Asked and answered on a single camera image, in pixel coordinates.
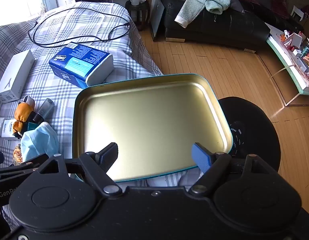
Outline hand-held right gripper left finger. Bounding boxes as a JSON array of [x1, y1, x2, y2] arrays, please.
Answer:
[[37, 142, 123, 196]]

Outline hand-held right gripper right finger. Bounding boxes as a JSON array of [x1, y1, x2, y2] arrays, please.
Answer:
[[190, 142, 276, 196]]

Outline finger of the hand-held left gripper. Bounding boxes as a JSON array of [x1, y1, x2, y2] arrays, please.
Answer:
[[0, 154, 49, 180]]

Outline orange patterned pouch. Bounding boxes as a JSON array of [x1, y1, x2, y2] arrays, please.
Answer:
[[12, 144, 25, 165]]

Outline blue face mask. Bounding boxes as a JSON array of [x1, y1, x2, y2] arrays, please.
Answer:
[[20, 122, 60, 162]]

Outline white pocket tissue packet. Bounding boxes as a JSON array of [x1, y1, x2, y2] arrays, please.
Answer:
[[1, 119, 20, 138]]

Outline dark green cylinder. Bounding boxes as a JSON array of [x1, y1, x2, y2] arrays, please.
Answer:
[[26, 121, 42, 131]]

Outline gold metal tray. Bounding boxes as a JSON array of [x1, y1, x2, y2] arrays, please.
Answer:
[[72, 73, 234, 182]]

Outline black round stool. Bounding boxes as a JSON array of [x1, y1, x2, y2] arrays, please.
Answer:
[[217, 96, 281, 173]]

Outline white cardboard box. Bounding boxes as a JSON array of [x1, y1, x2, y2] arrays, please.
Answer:
[[0, 49, 35, 103]]

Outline blue tissue pack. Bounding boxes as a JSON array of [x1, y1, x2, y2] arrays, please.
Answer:
[[49, 42, 114, 89]]

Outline glass coffee table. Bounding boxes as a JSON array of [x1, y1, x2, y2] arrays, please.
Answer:
[[265, 21, 309, 108]]

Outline black leather sofa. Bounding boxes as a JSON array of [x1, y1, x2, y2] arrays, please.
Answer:
[[158, 0, 305, 52]]

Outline grey framed panel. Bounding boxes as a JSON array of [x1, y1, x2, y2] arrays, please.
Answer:
[[150, 0, 165, 42]]

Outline dark wooden plant stand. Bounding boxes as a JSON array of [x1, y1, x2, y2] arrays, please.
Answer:
[[125, 0, 150, 32]]

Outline mint green sweater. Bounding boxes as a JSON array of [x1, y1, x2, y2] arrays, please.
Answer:
[[175, 0, 231, 29]]

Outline clutter of small boxes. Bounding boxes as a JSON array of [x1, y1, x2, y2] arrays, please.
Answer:
[[277, 5, 309, 93]]

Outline window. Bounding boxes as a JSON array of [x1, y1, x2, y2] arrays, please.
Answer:
[[0, 0, 57, 28]]

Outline black cable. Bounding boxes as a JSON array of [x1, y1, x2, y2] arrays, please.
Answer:
[[28, 7, 130, 46]]

